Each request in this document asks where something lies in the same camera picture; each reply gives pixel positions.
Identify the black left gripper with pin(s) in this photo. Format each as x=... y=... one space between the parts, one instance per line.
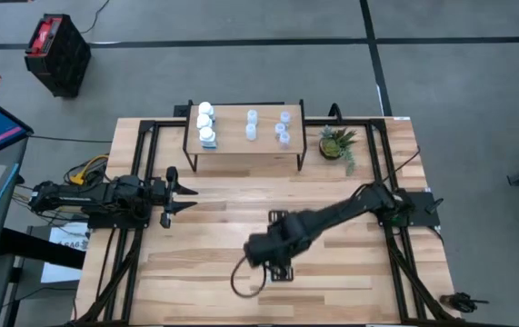
x=171 y=175

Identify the white printed paper sheet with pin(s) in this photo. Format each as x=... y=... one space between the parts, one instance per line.
x=66 y=234

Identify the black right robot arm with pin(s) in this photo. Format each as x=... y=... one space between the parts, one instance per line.
x=345 y=209

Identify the succulent plant in black pot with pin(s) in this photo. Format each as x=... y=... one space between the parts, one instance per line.
x=332 y=146

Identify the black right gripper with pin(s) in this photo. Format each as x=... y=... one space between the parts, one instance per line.
x=272 y=245

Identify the wooden shelf with black frame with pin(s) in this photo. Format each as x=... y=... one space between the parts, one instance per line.
x=232 y=136

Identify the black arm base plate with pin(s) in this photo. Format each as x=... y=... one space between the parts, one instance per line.
x=416 y=215
x=118 y=221

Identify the black aluminium table frame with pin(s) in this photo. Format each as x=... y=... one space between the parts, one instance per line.
x=350 y=121

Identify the white Melatonin supplement bottle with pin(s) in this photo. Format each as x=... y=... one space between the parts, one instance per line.
x=203 y=121
x=204 y=109
x=207 y=136

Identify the black red plastic crate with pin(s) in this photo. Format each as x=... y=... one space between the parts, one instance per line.
x=63 y=59

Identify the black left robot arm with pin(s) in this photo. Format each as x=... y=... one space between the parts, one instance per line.
x=86 y=195

